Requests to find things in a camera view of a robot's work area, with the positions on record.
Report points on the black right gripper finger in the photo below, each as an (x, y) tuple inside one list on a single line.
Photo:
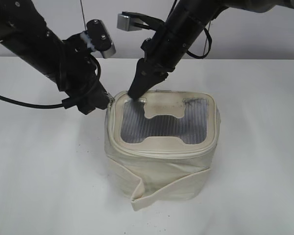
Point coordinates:
[(146, 77)]

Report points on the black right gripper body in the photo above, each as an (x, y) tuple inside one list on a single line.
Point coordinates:
[(165, 49)]

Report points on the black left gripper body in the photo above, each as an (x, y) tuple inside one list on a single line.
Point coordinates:
[(79, 75)]

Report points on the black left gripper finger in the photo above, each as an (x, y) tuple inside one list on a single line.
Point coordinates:
[(104, 97)]

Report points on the cream canvas zipper bag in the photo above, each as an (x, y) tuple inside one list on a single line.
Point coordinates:
[(160, 147)]

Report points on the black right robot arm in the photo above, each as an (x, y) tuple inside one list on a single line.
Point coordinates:
[(196, 14)]

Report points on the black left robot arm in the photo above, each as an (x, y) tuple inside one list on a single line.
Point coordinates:
[(24, 32)]

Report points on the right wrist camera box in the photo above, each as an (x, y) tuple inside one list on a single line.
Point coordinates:
[(130, 21)]

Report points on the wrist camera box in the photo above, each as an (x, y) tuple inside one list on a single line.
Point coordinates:
[(130, 21), (100, 38)]

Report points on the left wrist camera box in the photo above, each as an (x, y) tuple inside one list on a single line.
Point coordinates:
[(100, 38)]

